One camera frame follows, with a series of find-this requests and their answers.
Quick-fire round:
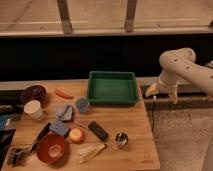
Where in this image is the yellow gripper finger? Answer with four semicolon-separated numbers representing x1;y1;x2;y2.
169;91;178;104
145;83;159;97

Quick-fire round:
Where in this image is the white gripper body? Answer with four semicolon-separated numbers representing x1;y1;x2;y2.
157;76;178;94

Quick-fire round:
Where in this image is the black handled brush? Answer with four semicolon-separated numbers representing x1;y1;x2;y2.
7;123;50;166

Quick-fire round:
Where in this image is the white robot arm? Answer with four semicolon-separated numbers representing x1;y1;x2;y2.
145;48;213;104

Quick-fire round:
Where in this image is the small metal cup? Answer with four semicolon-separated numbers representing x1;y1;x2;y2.
115;132;129;149

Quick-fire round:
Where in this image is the small blue cup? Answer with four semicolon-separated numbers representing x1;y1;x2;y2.
76;98;89;114

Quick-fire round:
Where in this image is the white paper cup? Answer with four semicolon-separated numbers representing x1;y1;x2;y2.
24;100;44;120

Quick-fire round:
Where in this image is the green plastic tray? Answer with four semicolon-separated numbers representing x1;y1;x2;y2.
87;71;139;106

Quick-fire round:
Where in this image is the black rectangular block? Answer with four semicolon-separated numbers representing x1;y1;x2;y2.
88;121;108;141

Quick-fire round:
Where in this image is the red yellow apple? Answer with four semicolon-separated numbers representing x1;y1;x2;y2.
69;128;85;144

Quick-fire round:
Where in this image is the grey blue crumpled cloth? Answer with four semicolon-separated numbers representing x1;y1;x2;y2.
56;105;74;122

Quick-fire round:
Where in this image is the yellow corn cob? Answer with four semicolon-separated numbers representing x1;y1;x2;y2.
78;144;107;164

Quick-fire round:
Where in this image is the orange carrot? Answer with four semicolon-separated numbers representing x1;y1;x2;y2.
55;89;74;99

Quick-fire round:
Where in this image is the dark maroon bowl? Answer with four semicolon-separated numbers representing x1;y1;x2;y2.
20;85;46;104

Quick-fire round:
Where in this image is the red bowl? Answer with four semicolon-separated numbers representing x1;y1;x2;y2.
36;133;66;164

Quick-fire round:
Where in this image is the dark box at left edge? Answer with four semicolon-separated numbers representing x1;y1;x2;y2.
0;114;15;169

